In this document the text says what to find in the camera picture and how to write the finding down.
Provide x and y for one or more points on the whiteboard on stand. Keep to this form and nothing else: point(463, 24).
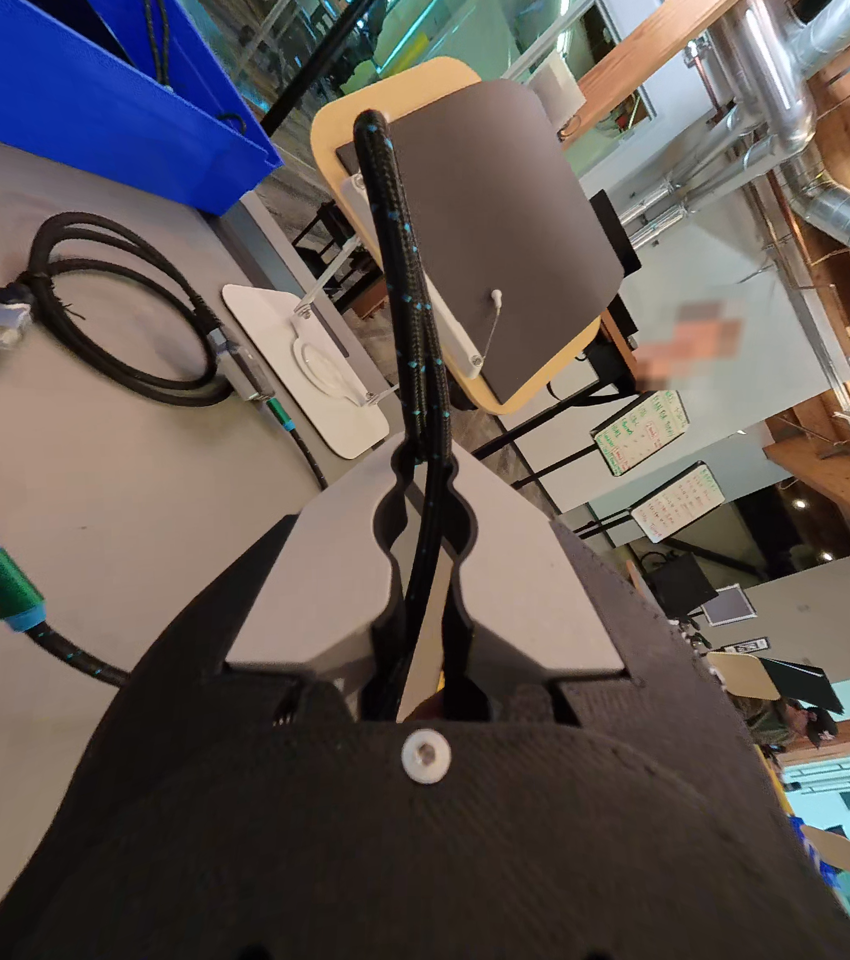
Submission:
point(680, 503)

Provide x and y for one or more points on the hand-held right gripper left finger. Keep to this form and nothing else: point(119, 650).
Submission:
point(313, 600)

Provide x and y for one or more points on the blue plastic bin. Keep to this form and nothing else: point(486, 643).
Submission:
point(65, 90)

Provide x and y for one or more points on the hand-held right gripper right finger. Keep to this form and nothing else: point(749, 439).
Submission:
point(537, 600)

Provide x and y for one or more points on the silver ceiling duct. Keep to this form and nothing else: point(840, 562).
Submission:
point(845, 210)

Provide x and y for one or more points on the black wood-edged board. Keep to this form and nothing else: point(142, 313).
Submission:
point(515, 225)

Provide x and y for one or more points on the whiteboard with green notes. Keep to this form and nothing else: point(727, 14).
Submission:
point(642, 432)

